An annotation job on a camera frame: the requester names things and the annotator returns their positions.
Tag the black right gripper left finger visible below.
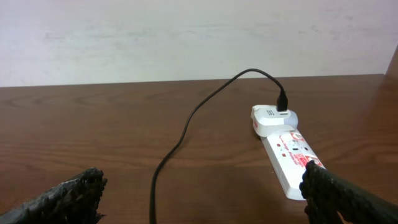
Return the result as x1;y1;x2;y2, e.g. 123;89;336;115
1;167;108;224

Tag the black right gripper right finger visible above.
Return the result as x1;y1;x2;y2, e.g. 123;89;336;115
299;161;397;224

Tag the black charging cable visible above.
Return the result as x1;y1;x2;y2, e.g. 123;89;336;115
149;68;289;224

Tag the white USB charger adapter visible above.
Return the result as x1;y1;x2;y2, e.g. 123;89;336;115
251;105;299;138

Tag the white power strip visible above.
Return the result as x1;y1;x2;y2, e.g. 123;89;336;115
261;129;324;200

